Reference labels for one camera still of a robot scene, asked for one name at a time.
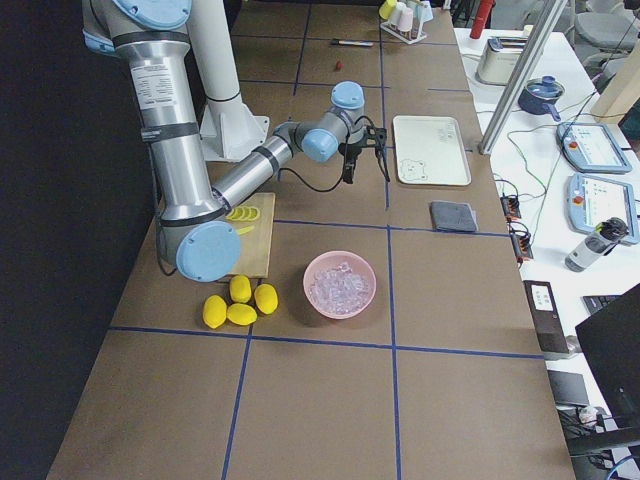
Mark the yellow plastic knife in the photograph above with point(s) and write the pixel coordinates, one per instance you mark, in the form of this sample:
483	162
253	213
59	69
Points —
245	230

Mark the teach pendant near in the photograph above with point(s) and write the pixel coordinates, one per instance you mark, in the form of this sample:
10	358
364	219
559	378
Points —
592	199

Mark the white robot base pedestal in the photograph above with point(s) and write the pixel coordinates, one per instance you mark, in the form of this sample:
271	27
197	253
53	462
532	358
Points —
229	130

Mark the white bear tray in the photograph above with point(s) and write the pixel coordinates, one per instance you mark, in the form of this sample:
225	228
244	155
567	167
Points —
429	150

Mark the pink bowl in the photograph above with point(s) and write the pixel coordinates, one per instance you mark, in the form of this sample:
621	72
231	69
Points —
330	258

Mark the yellow lemon right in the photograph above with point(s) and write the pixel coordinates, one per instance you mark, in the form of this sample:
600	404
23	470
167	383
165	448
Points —
266	298

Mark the teach pendant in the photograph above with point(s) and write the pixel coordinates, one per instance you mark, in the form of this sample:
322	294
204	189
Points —
591	148
592	199

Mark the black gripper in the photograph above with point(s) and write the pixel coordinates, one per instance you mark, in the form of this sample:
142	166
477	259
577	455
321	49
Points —
352	153

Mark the steel muddler black tip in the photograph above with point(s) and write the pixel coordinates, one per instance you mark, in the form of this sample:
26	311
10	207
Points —
351	43

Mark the pink cup on rack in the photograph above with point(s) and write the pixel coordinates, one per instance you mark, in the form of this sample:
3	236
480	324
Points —
402	18

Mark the blue pot with lid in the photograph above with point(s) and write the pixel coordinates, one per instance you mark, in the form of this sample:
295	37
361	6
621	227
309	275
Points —
540	95

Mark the yellow lemon left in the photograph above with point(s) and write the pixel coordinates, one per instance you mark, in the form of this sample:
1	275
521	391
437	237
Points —
214	312

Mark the teach pendant far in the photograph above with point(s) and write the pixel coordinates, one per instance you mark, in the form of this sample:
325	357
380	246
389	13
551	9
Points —
591	148

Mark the wooden cutting board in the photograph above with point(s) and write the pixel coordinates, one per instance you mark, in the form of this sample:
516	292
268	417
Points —
256	245

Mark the white wire cup rack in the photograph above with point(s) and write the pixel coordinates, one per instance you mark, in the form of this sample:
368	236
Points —
415	35

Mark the yellow lemon top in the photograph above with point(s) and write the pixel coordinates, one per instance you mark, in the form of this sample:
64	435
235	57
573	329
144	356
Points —
240	289

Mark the yellow lemon bottom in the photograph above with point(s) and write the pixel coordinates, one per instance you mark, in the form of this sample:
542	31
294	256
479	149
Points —
241	314

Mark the yellow cup on rack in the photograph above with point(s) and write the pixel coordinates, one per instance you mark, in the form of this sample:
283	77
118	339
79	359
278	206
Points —
386	9

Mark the aluminium frame post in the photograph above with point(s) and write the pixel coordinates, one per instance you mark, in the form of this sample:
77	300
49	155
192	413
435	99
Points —
524	67

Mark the clear water bottle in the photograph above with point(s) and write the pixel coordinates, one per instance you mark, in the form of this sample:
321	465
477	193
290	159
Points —
600	242

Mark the pile of clear ice cubes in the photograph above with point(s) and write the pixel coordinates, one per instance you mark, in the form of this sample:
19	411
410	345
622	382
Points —
339	290

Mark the black laptop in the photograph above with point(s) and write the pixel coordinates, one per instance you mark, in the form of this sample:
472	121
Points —
609	339

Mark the yellow lemon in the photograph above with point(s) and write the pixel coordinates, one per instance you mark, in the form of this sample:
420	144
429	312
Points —
266	298
214	312
241	314
240	289

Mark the black box with label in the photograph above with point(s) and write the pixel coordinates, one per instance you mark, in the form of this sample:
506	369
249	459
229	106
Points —
546	319

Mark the grey folded cloth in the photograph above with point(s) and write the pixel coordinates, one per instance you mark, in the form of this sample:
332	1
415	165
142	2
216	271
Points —
453	216

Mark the lemon slices row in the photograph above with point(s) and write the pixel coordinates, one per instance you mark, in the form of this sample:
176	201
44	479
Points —
243	213

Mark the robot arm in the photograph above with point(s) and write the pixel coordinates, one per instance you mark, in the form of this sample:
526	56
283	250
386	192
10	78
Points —
151	37

